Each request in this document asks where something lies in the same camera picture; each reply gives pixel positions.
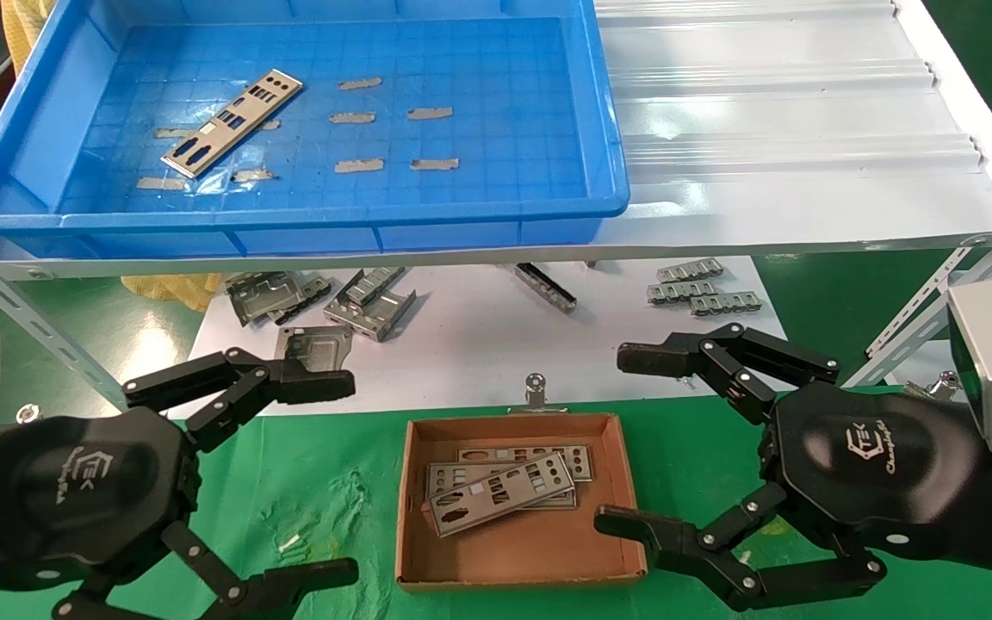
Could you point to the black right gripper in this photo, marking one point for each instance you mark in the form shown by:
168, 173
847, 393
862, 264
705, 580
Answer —
875, 465

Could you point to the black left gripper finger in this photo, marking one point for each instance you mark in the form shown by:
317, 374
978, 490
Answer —
306, 386
306, 579

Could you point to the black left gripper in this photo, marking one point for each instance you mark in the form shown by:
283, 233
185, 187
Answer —
57, 491

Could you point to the silver computer IO shield plate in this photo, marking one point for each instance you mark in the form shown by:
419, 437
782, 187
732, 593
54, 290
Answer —
539, 486
436, 482
285, 83
584, 469

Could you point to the shallow cardboard box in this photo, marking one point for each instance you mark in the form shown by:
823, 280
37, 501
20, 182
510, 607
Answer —
530, 551

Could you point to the blue plastic tray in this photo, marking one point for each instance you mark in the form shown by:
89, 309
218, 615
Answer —
505, 52

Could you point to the small white scrap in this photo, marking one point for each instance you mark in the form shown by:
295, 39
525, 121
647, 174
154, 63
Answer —
289, 542

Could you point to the small grey connector shield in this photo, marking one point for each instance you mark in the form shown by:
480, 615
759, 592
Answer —
681, 292
690, 271
727, 304

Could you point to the yellow plastic bag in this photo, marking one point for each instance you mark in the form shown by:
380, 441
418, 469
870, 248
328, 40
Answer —
177, 288
27, 30

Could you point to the grey perforated steel brace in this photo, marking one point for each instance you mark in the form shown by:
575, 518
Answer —
31, 325
879, 357

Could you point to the white flat board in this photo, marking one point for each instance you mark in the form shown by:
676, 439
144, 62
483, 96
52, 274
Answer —
479, 344

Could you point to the long dark metal bar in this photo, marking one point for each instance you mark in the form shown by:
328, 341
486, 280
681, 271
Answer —
548, 291

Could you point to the white metal shelf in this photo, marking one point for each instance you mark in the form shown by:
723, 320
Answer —
763, 129

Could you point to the grey stamped metal bracket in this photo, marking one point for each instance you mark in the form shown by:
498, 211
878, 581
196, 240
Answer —
315, 344
255, 301
384, 320
375, 282
311, 293

